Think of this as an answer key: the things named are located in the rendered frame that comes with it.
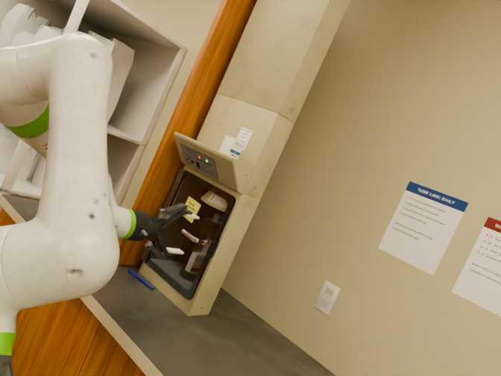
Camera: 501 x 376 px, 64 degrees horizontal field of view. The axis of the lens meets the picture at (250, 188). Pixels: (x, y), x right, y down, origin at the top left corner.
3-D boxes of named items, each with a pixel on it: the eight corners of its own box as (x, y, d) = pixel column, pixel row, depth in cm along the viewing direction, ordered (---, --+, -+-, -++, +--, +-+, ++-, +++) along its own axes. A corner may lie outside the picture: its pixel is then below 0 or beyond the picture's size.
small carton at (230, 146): (228, 155, 139) (235, 139, 139) (237, 160, 136) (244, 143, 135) (218, 151, 136) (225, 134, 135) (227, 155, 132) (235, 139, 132)
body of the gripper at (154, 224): (142, 244, 121) (165, 246, 129) (153, 218, 121) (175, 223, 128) (129, 233, 126) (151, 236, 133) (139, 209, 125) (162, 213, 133)
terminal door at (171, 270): (143, 261, 157) (183, 168, 155) (190, 302, 138) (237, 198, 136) (142, 261, 157) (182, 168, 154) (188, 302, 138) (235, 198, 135)
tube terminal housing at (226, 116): (182, 273, 178) (253, 115, 173) (231, 313, 159) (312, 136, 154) (138, 271, 158) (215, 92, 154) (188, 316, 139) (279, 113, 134)
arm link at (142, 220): (122, 203, 122) (110, 230, 122) (143, 218, 115) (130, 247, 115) (138, 206, 126) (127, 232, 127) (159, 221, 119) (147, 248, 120)
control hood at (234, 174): (185, 163, 155) (195, 139, 155) (242, 194, 136) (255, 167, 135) (162, 155, 146) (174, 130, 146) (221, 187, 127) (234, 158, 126)
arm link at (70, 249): (99, 276, 53) (98, 11, 78) (-22, 301, 52) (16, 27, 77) (133, 297, 64) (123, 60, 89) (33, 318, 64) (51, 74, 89)
